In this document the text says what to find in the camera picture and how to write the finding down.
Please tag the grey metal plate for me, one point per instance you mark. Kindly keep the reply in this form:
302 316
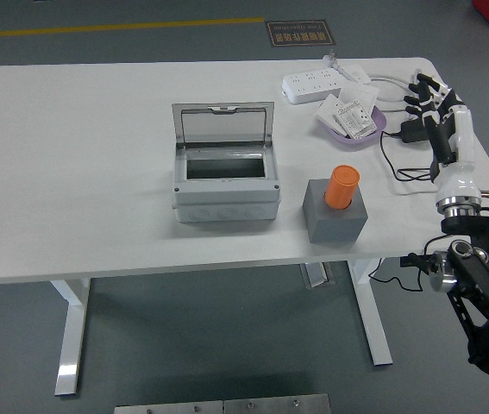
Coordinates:
166 408
278 405

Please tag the black power adapter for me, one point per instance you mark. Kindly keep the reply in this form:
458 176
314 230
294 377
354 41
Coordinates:
412 131

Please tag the packaged socket with label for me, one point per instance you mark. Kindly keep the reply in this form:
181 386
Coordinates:
356 121

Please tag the white wall socket plate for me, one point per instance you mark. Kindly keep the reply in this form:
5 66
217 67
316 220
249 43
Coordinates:
328 110

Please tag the grey electrical box with lid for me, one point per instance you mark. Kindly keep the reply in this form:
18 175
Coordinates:
227 202

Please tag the purple plastic tray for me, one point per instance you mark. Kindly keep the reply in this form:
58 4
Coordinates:
380 123

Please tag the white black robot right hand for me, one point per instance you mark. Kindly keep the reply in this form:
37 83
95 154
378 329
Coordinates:
462 142

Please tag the grey cube battery holder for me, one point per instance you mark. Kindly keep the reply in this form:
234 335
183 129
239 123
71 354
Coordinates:
334 228

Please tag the orange cylindrical battery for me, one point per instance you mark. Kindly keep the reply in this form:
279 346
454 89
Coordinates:
341 185

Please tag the white power strip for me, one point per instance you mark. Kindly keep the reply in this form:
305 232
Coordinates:
309 84

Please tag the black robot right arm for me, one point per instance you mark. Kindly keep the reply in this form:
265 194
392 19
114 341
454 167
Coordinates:
477 267

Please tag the white table leg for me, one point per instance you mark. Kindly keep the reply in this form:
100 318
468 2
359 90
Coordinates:
73 336
375 319

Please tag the white rounded charger block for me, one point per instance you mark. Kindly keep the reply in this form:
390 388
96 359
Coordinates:
358 74

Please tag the metal bracket under table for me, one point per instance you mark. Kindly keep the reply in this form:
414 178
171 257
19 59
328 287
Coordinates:
316 276

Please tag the black desk control panel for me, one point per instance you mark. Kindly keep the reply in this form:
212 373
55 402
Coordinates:
410 260

